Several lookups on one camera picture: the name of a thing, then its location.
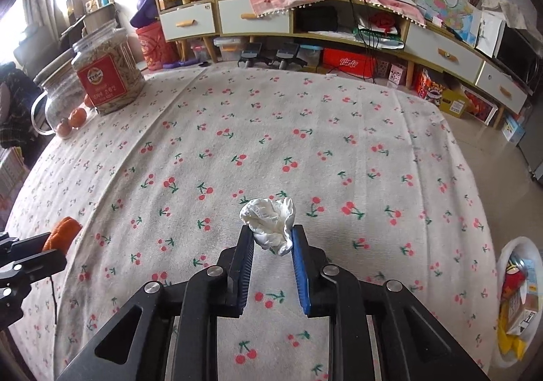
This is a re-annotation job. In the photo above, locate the white tissue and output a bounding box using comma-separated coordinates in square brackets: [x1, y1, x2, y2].
[239, 197, 296, 256]

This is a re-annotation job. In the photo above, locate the white plastic trash bucket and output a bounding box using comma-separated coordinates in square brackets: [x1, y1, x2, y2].
[489, 237, 542, 380]

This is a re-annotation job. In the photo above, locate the orange peel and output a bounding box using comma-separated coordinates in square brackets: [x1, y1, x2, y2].
[42, 216, 82, 255]

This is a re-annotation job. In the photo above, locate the yellow snack bag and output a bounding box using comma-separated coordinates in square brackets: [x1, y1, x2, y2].
[497, 316, 526, 360]

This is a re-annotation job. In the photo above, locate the cherry print tablecloth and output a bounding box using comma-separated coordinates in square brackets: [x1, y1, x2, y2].
[6, 65, 497, 380]

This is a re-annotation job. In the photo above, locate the red metal can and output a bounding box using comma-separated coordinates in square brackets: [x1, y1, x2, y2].
[502, 262, 526, 299]

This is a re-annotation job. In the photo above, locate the small orange fruit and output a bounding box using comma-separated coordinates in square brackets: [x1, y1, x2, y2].
[68, 107, 88, 129]

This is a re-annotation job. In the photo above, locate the glass pitcher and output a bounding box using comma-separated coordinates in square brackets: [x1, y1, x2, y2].
[30, 62, 86, 138]

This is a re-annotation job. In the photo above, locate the clear jar red label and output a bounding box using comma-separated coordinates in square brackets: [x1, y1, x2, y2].
[72, 20, 145, 115]

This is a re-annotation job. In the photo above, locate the yellow cardboard box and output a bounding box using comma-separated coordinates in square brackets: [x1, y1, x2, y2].
[413, 67, 468, 118]

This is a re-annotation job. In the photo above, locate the red flat box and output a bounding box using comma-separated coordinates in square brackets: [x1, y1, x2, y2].
[322, 48, 376, 78]

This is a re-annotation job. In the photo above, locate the black microwave oven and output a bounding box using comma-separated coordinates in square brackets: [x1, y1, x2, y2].
[494, 25, 542, 95]

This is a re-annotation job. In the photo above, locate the colourful map poster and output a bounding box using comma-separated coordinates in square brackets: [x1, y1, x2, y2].
[415, 0, 481, 47]

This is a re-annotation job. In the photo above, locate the long wooden tv cabinet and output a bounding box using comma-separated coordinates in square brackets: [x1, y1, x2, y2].
[158, 0, 527, 113]

